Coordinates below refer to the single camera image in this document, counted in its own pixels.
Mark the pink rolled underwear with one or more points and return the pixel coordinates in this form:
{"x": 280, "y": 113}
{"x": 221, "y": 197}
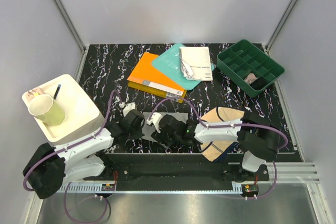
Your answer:
{"x": 250, "y": 78}

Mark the cream plastic bin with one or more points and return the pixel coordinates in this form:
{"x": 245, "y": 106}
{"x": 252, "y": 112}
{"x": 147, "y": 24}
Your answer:
{"x": 82, "y": 116}

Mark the green compartment tray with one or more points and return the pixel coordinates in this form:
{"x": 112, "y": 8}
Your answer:
{"x": 243, "y": 58}

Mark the white Canon safety booklet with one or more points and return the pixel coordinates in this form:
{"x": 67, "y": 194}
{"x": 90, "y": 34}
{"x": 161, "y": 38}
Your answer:
{"x": 196, "y": 63}

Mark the teal plastic board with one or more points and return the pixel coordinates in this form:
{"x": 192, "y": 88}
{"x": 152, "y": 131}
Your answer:
{"x": 169, "y": 64}

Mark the blue black pen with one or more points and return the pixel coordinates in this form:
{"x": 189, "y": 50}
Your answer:
{"x": 57, "y": 91}

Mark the grey underwear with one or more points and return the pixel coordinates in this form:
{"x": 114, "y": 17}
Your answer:
{"x": 147, "y": 130}

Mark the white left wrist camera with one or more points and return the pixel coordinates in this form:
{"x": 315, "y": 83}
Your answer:
{"x": 127, "y": 107}

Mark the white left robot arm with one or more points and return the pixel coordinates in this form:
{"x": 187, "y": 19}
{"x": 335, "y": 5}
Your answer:
{"x": 51, "y": 167}

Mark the beige underwear navy trim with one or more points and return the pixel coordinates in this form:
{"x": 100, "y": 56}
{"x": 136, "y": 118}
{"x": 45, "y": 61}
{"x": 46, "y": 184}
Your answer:
{"x": 217, "y": 150}

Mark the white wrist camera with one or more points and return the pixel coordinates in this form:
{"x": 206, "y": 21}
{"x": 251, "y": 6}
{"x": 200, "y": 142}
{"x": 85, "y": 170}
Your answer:
{"x": 127, "y": 107}
{"x": 154, "y": 120}

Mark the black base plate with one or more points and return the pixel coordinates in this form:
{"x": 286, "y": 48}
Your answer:
{"x": 177, "y": 174}

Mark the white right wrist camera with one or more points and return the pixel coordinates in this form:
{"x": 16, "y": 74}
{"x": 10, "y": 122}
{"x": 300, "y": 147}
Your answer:
{"x": 154, "y": 120}

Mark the green paper cup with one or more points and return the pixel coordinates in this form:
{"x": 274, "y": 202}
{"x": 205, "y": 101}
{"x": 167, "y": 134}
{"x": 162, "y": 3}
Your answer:
{"x": 45, "y": 108}

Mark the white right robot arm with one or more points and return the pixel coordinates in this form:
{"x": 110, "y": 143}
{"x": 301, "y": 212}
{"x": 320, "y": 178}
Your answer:
{"x": 259, "y": 139}

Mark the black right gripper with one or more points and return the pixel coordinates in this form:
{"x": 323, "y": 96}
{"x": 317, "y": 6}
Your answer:
{"x": 161, "y": 139}

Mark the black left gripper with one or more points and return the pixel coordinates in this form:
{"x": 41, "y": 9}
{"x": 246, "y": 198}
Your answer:
{"x": 138, "y": 134}

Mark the orange folder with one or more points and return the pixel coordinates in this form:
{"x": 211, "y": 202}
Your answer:
{"x": 144, "y": 73}

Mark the yellow binder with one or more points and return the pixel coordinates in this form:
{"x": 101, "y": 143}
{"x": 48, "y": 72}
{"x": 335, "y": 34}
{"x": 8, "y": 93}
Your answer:
{"x": 157, "y": 92}

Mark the pink sticky note pad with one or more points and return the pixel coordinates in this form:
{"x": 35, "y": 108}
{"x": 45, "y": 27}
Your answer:
{"x": 35, "y": 93}

